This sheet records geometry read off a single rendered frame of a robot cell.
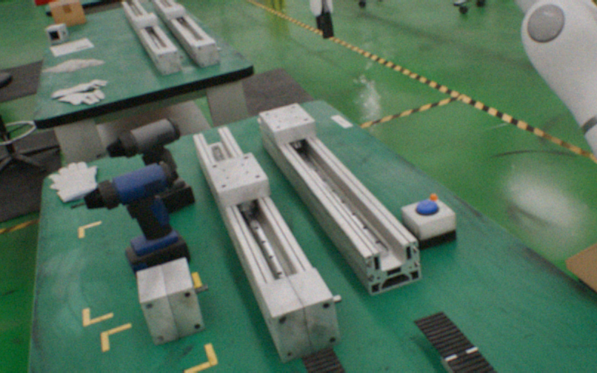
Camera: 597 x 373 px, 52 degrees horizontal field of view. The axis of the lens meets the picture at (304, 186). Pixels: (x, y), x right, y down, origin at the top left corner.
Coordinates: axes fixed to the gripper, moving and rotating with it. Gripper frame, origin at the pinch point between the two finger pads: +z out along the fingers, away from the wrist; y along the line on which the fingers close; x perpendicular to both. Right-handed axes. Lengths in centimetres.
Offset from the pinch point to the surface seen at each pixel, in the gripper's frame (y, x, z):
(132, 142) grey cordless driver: 35, -53, 7
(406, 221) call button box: 68, 1, 21
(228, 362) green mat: 93, -36, 24
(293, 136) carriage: 26.5, -15.2, 17.7
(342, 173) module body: 50, -7, 18
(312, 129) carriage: 25.7, -10.2, 17.1
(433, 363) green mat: 103, -5, 24
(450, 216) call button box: 72, 9, 19
